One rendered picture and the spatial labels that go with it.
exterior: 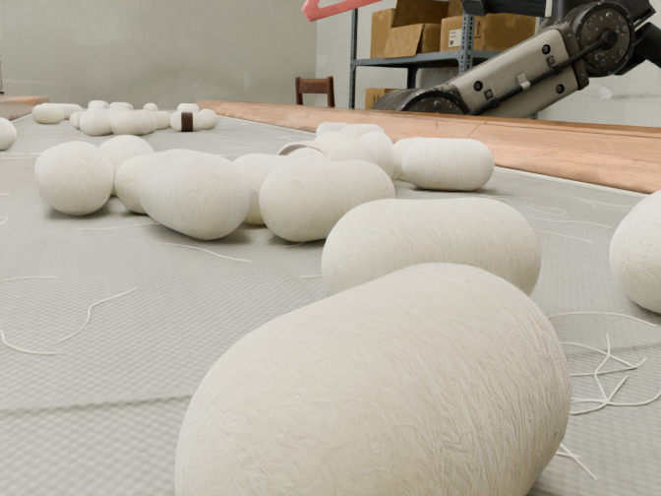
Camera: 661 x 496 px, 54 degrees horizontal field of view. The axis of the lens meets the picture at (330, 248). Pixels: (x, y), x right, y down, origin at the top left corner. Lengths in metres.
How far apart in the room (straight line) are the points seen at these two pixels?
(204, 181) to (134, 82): 4.94
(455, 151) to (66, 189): 0.15
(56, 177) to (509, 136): 0.28
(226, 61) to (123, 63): 0.76
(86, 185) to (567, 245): 0.13
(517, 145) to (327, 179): 0.24
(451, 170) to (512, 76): 0.71
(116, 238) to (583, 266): 0.11
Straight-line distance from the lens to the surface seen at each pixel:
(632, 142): 0.33
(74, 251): 0.16
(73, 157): 0.20
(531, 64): 0.99
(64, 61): 5.06
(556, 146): 0.37
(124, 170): 0.20
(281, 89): 5.37
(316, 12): 0.70
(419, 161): 0.27
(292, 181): 0.16
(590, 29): 1.05
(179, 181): 0.16
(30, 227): 0.19
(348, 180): 0.16
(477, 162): 0.27
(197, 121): 0.66
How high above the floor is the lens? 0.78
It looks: 13 degrees down
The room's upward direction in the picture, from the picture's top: 2 degrees clockwise
